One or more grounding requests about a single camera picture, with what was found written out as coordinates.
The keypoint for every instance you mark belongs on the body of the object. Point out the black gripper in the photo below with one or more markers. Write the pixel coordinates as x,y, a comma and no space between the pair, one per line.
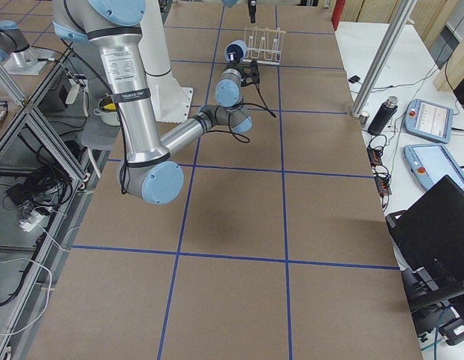
251,7
234,67

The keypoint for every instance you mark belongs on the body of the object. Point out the light blue plastic cup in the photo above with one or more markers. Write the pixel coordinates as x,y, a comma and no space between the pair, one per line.
237,47

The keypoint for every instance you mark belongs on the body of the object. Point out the white pot with banana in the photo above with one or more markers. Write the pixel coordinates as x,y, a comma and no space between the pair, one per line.
106,110

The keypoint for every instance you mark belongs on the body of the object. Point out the black water bottle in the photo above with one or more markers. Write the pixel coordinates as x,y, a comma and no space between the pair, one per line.
385,112

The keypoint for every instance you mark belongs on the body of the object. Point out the orange black usb hub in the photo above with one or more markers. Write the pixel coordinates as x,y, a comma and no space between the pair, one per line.
380,172

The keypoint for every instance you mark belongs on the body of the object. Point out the blue teach pendant far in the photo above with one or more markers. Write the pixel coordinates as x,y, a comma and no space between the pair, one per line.
429,120

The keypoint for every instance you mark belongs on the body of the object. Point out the blue teach pendant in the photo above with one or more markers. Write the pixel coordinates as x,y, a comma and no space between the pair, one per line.
429,120
430,163

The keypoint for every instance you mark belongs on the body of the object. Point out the blue teach pendant near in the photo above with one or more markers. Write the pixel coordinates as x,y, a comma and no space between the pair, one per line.
430,163

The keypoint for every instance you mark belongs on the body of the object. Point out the black laptop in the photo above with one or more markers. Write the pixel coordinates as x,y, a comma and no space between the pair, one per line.
430,237

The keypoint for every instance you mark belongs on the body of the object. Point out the white power strip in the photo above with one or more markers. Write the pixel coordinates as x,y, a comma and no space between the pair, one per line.
28,223

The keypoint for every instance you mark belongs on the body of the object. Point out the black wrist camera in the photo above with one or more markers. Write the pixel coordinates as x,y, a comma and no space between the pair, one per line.
251,74

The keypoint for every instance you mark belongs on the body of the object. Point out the white wire cup holder rack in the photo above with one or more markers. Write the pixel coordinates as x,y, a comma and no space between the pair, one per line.
264,45

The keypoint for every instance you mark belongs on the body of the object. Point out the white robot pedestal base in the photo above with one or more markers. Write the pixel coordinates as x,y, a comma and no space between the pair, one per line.
171,102

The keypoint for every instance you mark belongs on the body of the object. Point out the aluminium frame structure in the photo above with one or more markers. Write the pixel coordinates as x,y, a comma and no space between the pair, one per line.
386,46

